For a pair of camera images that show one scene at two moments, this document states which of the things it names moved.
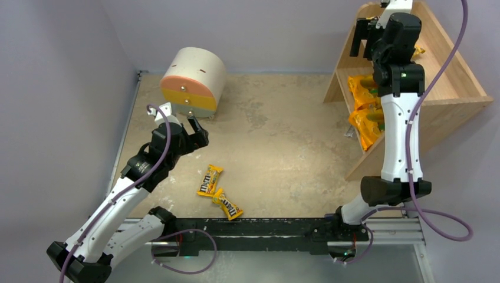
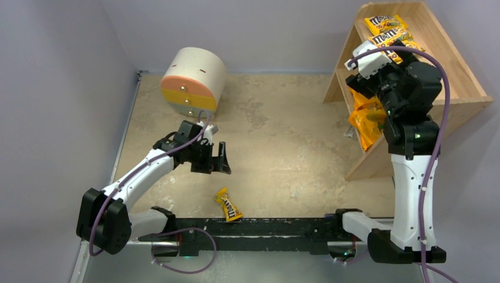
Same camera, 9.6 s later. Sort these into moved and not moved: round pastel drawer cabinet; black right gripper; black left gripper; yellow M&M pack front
Moved: black left gripper; black right gripper
Not moved: round pastel drawer cabinet; yellow M&M pack front
